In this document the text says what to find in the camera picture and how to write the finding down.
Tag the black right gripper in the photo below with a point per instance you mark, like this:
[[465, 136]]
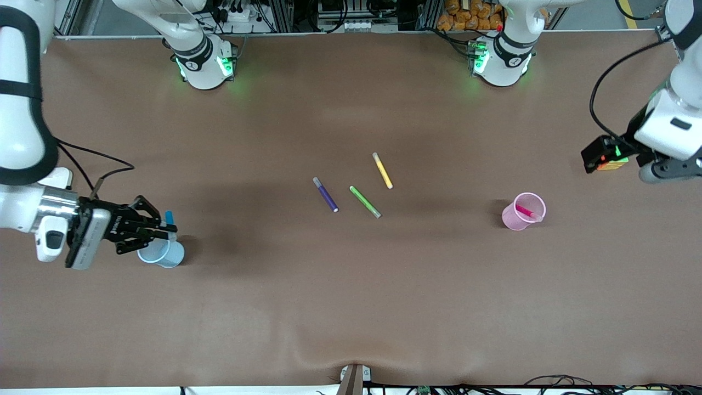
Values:
[[117, 224]]

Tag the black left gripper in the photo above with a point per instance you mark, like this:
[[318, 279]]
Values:
[[628, 144]]

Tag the blue marker pen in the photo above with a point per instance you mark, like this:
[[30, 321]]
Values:
[[170, 219]]

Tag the pink marker pen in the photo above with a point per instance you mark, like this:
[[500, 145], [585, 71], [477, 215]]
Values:
[[526, 211]]

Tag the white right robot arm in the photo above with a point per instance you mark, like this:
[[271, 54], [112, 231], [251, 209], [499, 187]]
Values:
[[22, 137]]

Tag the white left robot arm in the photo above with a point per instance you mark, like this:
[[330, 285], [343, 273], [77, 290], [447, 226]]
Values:
[[507, 55]]

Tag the multicoloured puzzle cube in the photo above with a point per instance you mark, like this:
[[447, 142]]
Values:
[[618, 163]]

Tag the light blue plastic cup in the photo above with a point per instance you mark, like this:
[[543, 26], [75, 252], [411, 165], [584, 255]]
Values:
[[167, 255]]

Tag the white lamp stand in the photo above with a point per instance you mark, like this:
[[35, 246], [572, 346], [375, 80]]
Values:
[[64, 178]]

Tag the pink plastic cup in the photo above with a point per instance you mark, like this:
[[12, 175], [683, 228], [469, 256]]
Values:
[[521, 216]]

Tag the purple marker pen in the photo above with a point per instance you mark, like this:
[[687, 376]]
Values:
[[326, 195]]

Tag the orange snack bag pile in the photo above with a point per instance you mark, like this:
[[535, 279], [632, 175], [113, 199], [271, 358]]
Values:
[[466, 13]]

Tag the yellow marker pen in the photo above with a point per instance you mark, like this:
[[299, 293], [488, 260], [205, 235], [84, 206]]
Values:
[[382, 170]]

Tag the green marker pen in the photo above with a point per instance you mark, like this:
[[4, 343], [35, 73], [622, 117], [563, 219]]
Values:
[[364, 201]]

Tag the white power strip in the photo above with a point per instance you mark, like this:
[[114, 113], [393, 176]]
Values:
[[241, 13]]

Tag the metal table edge clamp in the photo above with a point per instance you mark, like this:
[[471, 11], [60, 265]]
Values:
[[354, 379]]

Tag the aluminium frame corner post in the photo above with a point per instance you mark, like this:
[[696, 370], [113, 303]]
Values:
[[663, 33]]

